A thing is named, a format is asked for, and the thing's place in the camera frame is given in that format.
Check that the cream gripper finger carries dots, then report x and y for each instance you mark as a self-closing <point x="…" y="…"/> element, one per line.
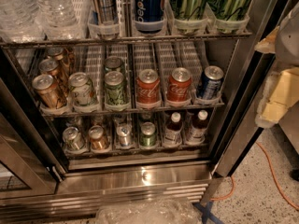
<point x="267" y="45"/>
<point x="280" y="93"/>

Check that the orange can bottom shelf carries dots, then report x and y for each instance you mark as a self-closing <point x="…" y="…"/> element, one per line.
<point x="98" y="138"/>

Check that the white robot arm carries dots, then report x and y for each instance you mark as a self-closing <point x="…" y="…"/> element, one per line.
<point x="287" y="41"/>

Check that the green tall can right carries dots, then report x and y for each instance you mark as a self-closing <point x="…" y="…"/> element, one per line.
<point x="229" y="10"/>

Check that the green tall can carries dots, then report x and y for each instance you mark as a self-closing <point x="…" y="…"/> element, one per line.
<point x="188" y="10"/>
<point x="229" y="10"/>

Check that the blue pepsi can middle shelf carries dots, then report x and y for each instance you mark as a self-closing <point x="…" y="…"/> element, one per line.
<point x="210" y="83"/>

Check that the green tall can left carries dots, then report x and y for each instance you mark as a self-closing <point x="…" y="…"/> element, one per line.
<point x="188" y="10"/>

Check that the red coca-cola can right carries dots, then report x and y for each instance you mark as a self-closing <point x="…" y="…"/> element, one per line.
<point x="178" y="84"/>

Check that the red coca-cola can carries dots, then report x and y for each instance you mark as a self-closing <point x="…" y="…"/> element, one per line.
<point x="178" y="84"/>
<point x="148" y="84"/>

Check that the red coca-cola can left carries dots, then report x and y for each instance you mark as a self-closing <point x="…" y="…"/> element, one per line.
<point x="148" y="84"/>

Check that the blue pepsi can top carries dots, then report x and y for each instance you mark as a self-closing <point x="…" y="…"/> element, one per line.
<point x="149" y="16"/>

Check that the green can bottom shelf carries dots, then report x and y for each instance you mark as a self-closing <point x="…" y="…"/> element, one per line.
<point x="148" y="135"/>

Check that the green can behind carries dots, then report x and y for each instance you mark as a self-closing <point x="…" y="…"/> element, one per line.
<point x="114" y="63"/>

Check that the green can front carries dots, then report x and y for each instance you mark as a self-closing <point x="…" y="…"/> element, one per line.
<point x="115" y="90"/>

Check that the white silver can bottom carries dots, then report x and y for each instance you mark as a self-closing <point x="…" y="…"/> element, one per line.
<point x="124" y="133"/>

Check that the stainless steel fridge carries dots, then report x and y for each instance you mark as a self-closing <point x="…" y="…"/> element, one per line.
<point x="118" y="175"/>

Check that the plaid slim can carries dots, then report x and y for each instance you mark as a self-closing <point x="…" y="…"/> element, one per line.
<point x="107" y="11"/>

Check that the white green can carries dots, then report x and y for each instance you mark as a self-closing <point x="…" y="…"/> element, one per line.
<point x="81" y="89"/>

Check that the gold can back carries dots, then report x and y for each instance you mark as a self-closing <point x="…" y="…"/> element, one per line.
<point x="64" y="56"/>

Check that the gold can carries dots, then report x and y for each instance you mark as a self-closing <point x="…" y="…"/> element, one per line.
<point x="64" y="56"/>
<point x="52" y="67"/>
<point x="49" y="91"/>

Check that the silver can bottom left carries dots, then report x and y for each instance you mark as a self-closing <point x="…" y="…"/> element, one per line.
<point x="73" y="138"/>

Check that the gold can middle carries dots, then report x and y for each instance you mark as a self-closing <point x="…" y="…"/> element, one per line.
<point x="52" y="67"/>

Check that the gold can front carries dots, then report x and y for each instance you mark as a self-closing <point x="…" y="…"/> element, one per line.
<point x="49" y="91"/>

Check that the glass fridge door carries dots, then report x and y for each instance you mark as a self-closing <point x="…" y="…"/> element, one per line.
<point x="23" y="152"/>

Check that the brown bottle right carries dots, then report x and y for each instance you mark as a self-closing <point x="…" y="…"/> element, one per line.
<point x="197" y="127"/>

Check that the brown bottle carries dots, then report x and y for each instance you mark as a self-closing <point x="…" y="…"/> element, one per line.
<point x="172" y="131"/>
<point x="197" y="127"/>

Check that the brown bottle left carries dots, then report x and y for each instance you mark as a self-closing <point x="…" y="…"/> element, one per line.
<point x="172" y="131"/>

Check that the blue floor tape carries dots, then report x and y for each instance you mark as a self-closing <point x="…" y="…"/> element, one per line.
<point x="207" y="216"/>

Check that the clear plastic wrap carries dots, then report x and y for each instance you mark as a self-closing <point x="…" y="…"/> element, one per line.
<point x="158" y="211"/>

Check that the clear water bottle right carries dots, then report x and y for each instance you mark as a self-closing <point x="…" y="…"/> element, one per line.
<point x="59" y="20"/>

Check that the clear water bottle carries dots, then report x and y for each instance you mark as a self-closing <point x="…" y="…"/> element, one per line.
<point x="59" y="20"/>
<point x="17" y="24"/>

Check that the clear water bottle left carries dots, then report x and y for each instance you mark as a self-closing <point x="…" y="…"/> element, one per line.
<point x="17" y="24"/>

